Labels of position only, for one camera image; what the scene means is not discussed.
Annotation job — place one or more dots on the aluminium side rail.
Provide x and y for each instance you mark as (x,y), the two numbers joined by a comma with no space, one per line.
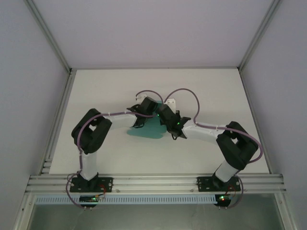
(64,100)

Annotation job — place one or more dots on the aluminium mounting rail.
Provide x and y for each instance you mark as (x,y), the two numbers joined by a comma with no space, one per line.
(153,183)

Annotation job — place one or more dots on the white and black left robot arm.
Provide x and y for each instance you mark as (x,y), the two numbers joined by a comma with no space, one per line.
(91,134)

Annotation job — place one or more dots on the teal cardboard box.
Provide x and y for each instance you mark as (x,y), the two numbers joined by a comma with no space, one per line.
(148,130)

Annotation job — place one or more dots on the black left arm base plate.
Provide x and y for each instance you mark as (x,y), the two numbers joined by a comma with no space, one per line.
(106,184)

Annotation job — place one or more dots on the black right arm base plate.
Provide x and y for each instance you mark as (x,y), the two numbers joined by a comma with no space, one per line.
(204,184)

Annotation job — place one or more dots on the aluminium frame post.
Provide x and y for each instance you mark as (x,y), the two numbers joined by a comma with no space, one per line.
(258,36)
(53,40)

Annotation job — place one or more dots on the aluminium frame leg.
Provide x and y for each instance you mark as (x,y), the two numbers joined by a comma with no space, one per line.
(286,210)
(24,210)

